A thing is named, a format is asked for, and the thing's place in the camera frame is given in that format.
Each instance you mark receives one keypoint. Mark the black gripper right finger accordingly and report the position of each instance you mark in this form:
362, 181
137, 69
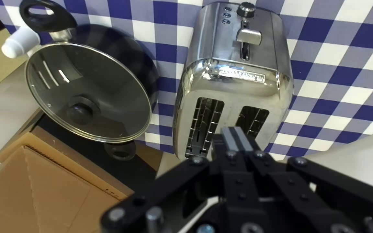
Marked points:
307, 189

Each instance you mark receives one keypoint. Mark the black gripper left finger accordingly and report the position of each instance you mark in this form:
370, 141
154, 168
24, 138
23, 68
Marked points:
181, 189

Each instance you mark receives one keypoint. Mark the silver toaster lever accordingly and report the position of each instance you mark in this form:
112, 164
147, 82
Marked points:
248, 36

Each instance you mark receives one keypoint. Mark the shiny chrome two-slot toaster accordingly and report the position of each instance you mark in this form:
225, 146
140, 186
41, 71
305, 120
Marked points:
233, 91

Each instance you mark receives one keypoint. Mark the glass pot lid black knob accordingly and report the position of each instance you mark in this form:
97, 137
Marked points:
86, 91

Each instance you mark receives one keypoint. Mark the blue white checkered tablecloth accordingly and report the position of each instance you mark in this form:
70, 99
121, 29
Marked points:
336, 55

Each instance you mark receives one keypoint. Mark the cardboard box with black band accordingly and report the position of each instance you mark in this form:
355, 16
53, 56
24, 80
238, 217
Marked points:
44, 189

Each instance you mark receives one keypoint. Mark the black cooking pot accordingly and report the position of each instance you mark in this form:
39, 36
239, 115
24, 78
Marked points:
121, 51

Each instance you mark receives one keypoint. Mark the white plastic cup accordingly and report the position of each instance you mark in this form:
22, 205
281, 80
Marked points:
18, 42

